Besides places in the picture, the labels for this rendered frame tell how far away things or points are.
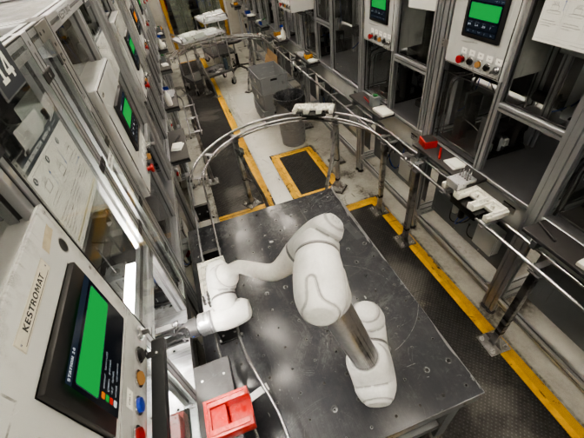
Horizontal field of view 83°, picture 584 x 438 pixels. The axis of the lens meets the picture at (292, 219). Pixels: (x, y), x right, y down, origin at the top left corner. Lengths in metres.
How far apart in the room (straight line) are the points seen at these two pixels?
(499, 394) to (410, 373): 0.91
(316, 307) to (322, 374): 0.80
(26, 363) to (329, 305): 0.57
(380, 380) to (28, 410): 1.03
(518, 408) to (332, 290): 1.78
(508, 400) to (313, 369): 1.26
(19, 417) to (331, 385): 1.21
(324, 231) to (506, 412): 1.75
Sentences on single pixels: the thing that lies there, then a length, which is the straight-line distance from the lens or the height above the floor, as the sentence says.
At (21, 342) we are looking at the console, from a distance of 0.59.
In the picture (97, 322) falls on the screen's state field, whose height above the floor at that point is 1.65.
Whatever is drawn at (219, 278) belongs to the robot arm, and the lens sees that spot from 1.36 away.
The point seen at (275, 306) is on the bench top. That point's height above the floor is 0.68.
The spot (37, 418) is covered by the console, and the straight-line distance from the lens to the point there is 0.60.
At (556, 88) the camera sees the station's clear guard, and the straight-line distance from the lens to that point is 1.90.
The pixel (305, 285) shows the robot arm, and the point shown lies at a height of 1.48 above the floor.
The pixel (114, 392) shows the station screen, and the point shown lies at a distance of 0.73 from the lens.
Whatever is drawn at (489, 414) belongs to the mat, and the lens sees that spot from 2.38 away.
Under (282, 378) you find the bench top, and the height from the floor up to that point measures 0.68.
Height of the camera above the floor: 2.15
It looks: 42 degrees down
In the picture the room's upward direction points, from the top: 9 degrees counter-clockwise
